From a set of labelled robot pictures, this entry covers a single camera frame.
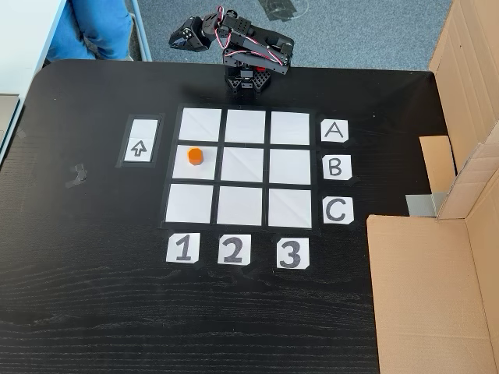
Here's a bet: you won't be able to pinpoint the white grid sheet black tape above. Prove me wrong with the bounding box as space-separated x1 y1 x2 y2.
157 104 320 235

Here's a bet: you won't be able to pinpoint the black floor tape patch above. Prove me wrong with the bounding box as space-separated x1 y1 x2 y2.
257 0 310 23

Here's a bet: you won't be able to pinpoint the person's legs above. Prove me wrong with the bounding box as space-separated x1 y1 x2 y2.
45 0 134 62

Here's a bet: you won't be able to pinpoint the white arrow paper sheet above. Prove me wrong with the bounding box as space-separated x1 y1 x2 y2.
115 112 167 170

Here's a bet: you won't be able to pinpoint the white desk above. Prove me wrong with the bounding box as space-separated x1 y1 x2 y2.
0 0 79 164

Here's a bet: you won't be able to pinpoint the paper sheet letter A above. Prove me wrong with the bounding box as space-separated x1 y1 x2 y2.
320 119 350 144

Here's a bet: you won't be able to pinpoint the tape scraps on table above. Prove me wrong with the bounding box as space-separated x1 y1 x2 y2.
64 163 89 190

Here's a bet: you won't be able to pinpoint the paper sheet letter B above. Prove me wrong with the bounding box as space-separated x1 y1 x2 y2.
322 154 354 181

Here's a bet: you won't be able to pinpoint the paper sheet number 1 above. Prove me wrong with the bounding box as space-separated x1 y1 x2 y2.
165 232 201 265

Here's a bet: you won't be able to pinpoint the paper sheet number 2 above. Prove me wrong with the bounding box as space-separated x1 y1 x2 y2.
217 233 253 266

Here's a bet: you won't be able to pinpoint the paper sheet letter C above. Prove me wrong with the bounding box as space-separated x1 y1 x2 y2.
322 196 355 225

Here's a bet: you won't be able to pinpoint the paper sheet number 3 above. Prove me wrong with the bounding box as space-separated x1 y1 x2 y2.
275 237 311 270

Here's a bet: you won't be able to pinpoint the brown cardboard screen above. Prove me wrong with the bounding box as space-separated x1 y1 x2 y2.
366 0 499 374

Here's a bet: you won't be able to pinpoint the white red servo cable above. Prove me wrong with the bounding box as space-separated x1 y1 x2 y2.
214 5 290 67

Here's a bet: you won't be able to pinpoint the white metal frame leg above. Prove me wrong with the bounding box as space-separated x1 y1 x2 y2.
128 0 154 62

